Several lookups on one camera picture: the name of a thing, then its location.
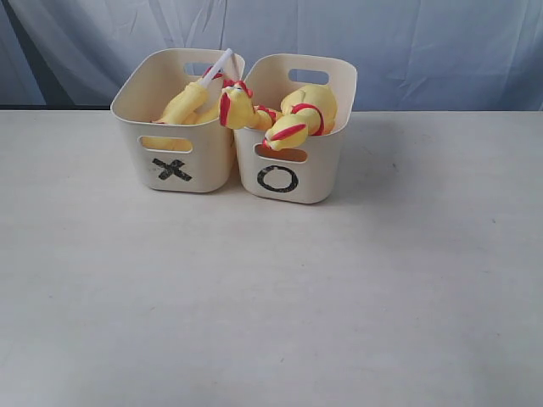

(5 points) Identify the cream bin marked O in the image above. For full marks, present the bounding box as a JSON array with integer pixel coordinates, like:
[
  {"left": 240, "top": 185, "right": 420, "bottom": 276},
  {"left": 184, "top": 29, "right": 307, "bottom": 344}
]
[{"left": 234, "top": 53, "right": 357, "bottom": 204}]

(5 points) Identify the chicken head with white tube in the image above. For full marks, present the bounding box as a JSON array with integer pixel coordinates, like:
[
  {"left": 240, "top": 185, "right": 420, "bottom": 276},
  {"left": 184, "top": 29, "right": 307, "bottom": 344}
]
[{"left": 154, "top": 48, "right": 233, "bottom": 125}]

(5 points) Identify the headless rubber chicken body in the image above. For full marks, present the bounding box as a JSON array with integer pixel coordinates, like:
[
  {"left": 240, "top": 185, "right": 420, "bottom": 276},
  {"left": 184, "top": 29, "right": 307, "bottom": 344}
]
[{"left": 141, "top": 81, "right": 219, "bottom": 152}]

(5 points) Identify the whole yellow rubber chicken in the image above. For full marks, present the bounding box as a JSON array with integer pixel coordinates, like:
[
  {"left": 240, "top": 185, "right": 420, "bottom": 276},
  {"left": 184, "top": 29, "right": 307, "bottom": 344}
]
[{"left": 218, "top": 80, "right": 283, "bottom": 131}]

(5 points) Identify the cream bin marked X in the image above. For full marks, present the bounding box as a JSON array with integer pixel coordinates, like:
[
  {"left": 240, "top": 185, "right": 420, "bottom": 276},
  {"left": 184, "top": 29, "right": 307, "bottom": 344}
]
[{"left": 110, "top": 48, "right": 236, "bottom": 192}]

